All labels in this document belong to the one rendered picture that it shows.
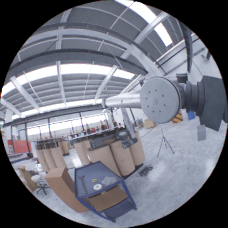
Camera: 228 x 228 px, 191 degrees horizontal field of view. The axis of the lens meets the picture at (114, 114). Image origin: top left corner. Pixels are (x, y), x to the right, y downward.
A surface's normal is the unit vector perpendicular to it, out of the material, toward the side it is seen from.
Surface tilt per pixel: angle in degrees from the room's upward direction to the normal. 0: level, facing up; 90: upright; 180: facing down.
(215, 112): 90
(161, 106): 93
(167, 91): 92
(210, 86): 90
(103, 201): 26
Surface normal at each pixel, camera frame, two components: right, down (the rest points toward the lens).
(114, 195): -0.06, -0.98
